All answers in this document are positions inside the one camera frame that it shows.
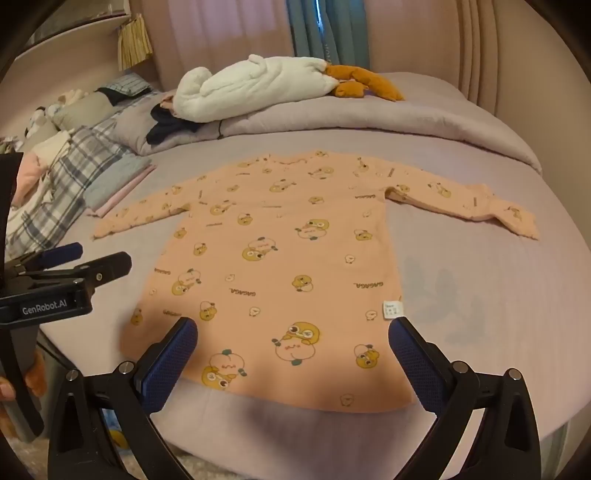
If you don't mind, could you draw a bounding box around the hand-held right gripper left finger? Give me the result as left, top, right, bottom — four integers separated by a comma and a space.
47, 318, 199, 480

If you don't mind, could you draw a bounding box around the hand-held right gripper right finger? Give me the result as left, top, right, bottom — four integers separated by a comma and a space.
388, 316, 542, 480

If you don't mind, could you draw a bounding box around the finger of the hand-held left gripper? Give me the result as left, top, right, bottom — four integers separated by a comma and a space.
4, 242, 85, 278
27, 251, 133, 297

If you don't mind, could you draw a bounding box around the peach printed shirt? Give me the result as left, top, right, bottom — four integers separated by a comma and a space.
92, 148, 541, 414

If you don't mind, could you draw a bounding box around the folded pink cloth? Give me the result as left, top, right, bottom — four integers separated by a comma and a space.
90, 164, 158, 217

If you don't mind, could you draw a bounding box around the folded grey towel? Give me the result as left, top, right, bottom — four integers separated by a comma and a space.
83, 154, 153, 210

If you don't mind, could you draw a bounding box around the pink garment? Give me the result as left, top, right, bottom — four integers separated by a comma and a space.
11, 152, 40, 206

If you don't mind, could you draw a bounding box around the plaid blanket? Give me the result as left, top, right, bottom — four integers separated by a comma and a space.
4, 113, 134, 261

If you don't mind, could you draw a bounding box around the bed with lilac sheet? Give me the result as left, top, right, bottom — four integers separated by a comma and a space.
39, 71, 585, 457

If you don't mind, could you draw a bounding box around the white garment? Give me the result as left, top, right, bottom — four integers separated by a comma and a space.
28, 130, 70, 162

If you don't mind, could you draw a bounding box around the black white plush toy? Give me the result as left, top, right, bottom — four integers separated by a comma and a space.
30, 105, 58, 127

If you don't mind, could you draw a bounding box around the navy garment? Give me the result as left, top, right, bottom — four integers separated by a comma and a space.
147, 102, 218, 144

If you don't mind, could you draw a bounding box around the striped pillow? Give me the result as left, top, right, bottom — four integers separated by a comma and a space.
97, 74, 153, 100

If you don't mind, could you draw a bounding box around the straw tassel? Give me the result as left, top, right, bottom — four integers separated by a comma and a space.
117, 14, 153, 71

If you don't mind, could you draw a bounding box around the curved white headboard shelf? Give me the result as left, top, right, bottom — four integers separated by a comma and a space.
18, 0, 132, 61

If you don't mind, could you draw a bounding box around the white goose plush toy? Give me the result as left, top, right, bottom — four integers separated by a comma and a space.
173, 54, 406, 124

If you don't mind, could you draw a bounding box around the lilac quilt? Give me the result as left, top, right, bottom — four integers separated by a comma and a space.
111, 71, 543, 175

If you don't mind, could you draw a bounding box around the pink sheer curtain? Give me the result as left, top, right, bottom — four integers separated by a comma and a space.
143, 0, 296, 90

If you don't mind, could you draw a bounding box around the teal curtain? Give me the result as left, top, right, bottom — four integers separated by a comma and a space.
286, 0, 370, 70

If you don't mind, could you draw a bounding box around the pink padded wall panel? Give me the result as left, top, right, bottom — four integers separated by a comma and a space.
455, 0, 522, 116

